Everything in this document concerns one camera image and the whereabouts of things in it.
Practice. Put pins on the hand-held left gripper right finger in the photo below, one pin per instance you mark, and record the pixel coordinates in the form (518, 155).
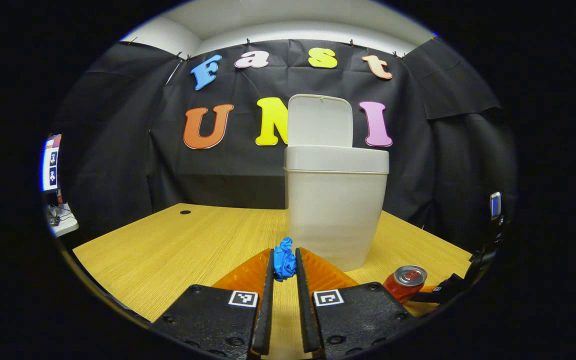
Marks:
(307, 310)

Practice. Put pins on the white side table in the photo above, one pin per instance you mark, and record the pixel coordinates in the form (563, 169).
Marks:
(68, 227)

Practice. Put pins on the white desktop garbage bin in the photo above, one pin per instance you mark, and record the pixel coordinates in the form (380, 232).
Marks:
(335, 210)

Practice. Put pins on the black backdrop cloth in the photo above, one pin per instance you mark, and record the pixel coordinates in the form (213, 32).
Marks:
(108, 150)

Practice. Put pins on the red pop can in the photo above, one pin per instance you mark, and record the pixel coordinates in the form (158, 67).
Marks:
(403, 285)

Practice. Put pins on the blue paper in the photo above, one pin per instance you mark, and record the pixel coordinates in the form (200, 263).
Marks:
(284, 262)

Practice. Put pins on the computer monitor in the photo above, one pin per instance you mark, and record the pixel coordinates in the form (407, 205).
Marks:
(50, 165)

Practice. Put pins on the wooden desktop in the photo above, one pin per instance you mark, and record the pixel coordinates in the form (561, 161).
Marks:
(168, 250)

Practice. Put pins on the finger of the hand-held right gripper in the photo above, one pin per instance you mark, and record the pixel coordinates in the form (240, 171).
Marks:
(448, 290)

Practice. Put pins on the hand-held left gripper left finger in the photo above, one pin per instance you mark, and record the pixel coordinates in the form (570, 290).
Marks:
(264, 310)

